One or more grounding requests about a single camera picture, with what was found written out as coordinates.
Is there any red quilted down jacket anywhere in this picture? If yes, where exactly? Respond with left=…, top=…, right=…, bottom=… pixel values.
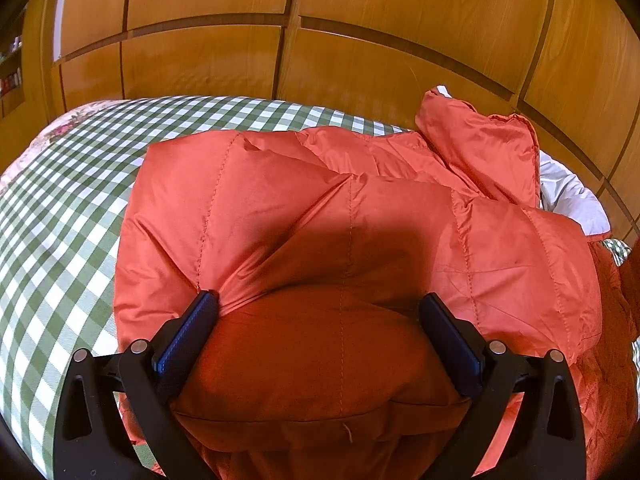
left=114, top=88, right=639, bottom=479

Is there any green white checked bedsheet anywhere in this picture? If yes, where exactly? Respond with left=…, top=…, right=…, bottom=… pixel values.
left=1, top=96, right=399, bottom=478

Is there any floral mattress cover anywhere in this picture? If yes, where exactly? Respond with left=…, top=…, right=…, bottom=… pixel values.
left=0, top=100, right=124, bottom=194

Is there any wooden panelled wardrobe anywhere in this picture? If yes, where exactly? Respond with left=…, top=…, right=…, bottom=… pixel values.
left=1, top=0, right=639, bottom=244

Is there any wooden wall shelf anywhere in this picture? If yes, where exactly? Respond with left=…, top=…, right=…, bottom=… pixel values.
left=0, top=8, right=26, bottom=118

